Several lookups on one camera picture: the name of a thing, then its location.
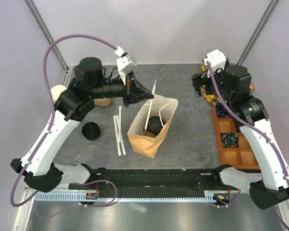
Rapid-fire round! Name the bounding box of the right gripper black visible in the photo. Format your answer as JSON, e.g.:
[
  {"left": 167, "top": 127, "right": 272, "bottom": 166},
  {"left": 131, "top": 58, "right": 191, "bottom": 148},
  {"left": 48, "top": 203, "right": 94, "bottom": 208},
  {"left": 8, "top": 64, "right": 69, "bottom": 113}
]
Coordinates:
[{"left": 192, "top": 63, "right": 233, "bottom": 104}]

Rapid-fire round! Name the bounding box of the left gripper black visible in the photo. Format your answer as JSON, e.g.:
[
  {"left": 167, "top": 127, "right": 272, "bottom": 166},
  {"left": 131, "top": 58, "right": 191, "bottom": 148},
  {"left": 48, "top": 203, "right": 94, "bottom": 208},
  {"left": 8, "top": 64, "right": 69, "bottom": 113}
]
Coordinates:
[{"left": 90, "top": 71, "right": 155, "bottom": 108}]

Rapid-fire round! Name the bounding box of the white straw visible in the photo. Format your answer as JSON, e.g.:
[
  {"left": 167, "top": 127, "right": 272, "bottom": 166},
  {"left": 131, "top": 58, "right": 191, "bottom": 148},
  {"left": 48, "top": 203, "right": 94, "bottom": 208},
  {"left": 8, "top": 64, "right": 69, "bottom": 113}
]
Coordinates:
[
  {"left": 144, "top": 79, "right": 156, "bottom": 131},
  {"left": 118, "top": 106, "right": 122, "bottom": 142},
  {"left": 113, "top": 115, "right": 121, "bottom": 156},
  {"left": 120, "top": 140, "right": 126, "bottom": 155}
]

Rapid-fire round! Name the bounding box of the black plastic cup lid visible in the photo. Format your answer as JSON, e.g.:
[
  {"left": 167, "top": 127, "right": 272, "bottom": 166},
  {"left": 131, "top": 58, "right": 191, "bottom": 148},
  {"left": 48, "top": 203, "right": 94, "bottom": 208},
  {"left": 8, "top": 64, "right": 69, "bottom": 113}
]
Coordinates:
[{"left": 147, "top": 116, "right": 163, "bottom": 135}]

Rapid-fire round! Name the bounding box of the brown paper coffee cup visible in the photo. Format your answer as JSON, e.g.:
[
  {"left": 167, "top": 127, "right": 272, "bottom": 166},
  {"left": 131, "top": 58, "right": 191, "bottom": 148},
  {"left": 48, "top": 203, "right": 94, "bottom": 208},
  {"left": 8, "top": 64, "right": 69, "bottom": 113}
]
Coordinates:
[{"left": 143, "top": 131, "right": 156, "bottom": 138}]

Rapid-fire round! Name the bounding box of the brown paper bag with handles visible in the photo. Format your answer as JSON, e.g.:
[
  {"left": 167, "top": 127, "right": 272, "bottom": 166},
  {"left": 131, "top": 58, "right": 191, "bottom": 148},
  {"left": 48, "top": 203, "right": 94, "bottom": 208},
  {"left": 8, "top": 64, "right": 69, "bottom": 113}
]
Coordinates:
[{"left": 127, "top": 94, "right": 178, "bottom": 159}]

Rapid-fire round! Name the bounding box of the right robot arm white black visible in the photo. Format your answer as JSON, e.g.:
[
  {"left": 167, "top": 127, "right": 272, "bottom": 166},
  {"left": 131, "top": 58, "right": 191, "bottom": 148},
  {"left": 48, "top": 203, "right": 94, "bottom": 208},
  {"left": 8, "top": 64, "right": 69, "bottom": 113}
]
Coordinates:
[{"left": 192, "top": 61, "right": 289, "bottom": 210}]

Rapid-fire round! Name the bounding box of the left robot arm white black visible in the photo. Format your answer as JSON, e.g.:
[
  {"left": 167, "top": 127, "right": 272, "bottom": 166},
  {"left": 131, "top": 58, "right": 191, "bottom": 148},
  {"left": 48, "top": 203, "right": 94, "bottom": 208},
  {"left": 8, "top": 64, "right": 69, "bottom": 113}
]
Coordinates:
[{"left": 11, "top": 54, "right": 154, "bottom": 193}]

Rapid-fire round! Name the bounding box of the camouflage folded cloth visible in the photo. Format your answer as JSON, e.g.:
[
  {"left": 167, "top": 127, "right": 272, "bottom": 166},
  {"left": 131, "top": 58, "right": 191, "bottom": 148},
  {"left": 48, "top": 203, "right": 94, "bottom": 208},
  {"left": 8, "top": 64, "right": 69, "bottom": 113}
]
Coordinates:
[{"left": 201, "top": 65, "right": 254, "bottom": 105}]

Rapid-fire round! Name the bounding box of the brown pulp cup carrier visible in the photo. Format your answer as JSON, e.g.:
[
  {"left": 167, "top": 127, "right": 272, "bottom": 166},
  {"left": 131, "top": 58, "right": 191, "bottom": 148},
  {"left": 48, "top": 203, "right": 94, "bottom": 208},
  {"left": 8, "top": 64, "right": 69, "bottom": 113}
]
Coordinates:
[{"left": 94, "top": 98, "right": 111, "bottom": 107}]

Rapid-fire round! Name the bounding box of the dark blue striped rolled item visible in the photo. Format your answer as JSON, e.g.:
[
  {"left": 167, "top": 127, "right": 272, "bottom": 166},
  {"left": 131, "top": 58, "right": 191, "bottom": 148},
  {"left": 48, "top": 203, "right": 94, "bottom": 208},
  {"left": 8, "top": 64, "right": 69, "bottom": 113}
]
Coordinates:
[{"left": 215, "top": 103, "right": 229, "bottom": 118}]

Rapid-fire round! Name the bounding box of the stack of black lids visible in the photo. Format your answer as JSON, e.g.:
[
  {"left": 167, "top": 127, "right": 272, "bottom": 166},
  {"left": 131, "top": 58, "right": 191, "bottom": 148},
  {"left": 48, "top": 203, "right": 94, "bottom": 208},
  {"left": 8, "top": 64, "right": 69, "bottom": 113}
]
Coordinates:
[{"left": 81, "top": 122, "right": 101, "bottom": 141}]

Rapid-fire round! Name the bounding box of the blue yellow rolled item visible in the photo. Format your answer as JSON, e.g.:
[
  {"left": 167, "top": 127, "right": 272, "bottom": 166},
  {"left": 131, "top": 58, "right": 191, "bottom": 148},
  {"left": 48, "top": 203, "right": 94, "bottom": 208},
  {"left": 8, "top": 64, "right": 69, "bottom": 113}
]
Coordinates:
[{"left": 222, "top": 132, "right": 239, "bottom": 148}]

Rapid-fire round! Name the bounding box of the orange wooden compartment tray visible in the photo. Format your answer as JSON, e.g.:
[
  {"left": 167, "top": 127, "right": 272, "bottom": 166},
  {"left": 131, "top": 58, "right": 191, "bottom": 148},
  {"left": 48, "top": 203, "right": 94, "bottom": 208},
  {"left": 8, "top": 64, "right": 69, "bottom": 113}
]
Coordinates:
[{"left": 211, "top": 106, "right": 260, "bottom": 170}]

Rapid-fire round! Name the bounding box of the stack of paper cups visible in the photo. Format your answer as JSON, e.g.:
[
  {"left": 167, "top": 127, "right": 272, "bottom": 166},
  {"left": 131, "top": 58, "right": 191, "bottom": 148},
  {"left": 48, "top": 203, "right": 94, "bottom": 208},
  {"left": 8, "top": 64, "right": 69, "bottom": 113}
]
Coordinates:
[{"left": 51, "top": 85, "right": 67, "bottom": 103}]

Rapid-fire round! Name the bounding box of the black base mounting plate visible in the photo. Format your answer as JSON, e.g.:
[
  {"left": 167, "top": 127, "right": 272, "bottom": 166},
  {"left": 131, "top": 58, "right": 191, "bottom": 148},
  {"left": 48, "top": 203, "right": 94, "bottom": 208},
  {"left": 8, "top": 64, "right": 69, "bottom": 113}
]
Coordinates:
[{"left": 68, "top": 168, "right": 236, "bottom": 198}]

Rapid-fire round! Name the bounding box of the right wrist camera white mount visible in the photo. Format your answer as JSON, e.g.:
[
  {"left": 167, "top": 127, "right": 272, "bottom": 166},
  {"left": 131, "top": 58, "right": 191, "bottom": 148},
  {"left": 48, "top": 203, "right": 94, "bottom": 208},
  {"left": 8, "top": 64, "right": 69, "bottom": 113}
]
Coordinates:
[{"left": 203, "top": 49, "right": 226, "bottom": 72}]

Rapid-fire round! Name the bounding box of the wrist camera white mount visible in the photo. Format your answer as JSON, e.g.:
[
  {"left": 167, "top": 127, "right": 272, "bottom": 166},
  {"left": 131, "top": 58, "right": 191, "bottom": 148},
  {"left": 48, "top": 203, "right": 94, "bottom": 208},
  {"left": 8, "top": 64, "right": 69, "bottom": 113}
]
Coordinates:
[
  {"left": 203, "top": 49, "right": 226, "bottom": 72},
  {"left": 115, "top": 46, "right": 137, "bottom": 84}
]

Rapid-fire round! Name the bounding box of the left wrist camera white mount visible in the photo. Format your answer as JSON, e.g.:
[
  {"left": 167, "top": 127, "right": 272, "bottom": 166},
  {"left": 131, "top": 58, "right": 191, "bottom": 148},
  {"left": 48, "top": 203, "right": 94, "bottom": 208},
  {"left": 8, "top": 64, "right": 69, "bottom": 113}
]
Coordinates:
[{"left": 115, "top": 46, "right": 137, "bottom": 84}]

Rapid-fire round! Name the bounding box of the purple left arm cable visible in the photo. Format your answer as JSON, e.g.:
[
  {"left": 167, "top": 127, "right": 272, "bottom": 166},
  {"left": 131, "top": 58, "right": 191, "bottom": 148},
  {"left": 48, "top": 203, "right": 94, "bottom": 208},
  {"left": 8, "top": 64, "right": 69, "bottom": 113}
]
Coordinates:
[{"left": 10, "top": 34, "right": 126, "bottom": 219}]

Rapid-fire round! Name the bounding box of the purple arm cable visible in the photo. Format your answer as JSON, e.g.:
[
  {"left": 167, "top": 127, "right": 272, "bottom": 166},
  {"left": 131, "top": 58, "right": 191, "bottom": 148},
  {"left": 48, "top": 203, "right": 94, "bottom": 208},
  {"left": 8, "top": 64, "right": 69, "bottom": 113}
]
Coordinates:
[
  {"left": 10, "top": 34, "right": 126, "bottom": 219},
  {"left": 206, "top": 60, "right": 289, "bottom": 231}
]

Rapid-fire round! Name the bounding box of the grey slotted cable duct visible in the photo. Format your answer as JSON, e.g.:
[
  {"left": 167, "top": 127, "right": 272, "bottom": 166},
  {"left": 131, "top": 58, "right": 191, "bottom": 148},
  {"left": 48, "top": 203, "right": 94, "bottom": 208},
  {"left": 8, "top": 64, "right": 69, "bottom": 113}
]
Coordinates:
[{"left": 35, "top": 191, "right": 217, "bottom": 203}]

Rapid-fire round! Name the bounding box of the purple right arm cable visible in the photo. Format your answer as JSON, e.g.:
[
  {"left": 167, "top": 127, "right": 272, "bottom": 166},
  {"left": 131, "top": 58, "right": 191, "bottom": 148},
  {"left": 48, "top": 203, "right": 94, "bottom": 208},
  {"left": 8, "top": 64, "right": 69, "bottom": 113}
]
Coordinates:
[{"left": 206, "top": 60, "right": 289, "bottom": 231}]

